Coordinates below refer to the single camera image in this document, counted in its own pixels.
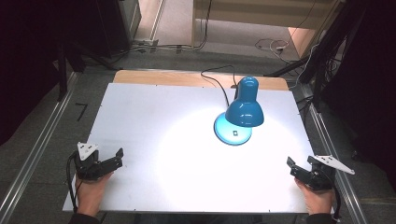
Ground person's right hand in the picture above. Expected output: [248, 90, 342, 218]
[293, 177, 336, 217]

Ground black lamp cable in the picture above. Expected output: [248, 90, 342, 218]
[200, 64, 239, 107]

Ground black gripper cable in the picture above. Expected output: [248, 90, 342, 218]
[65, 150, 80, 215]
[330, 176, 343, 220]

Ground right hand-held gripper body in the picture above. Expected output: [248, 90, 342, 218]
[306, 154, 356, 191]

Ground black metal stand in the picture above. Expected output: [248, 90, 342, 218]
[55, 41, 69, 103]

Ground aluminium floor rail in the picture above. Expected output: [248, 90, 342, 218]
[0, 71, 79, 224]
[299, 83, 370, 224]

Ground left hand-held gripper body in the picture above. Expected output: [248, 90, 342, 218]
[74, 142, 110, 182]

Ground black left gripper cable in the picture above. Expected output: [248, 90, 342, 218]
[65, 150, 80, 215]

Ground grey floor cables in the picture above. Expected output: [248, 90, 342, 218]
[108, 18, 210, 63]

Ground blue desk lamp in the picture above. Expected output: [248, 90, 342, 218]
[213, 75, 265, 147]

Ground beige wooden furniture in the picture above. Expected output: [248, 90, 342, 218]
[191, 0, 345, 60]

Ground black tripod stand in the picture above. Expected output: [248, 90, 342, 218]
[263, 0, 368, 110]

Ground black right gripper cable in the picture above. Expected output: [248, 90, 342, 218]
[330, 176, 343, 220]

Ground white floor cable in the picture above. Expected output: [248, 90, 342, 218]
[254, 37, 302, 64]

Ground dark cabinet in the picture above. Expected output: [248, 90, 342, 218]
[94, 0, 143, 60]

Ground person's left hand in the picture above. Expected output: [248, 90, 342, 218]
[74, 172, 115, 217]

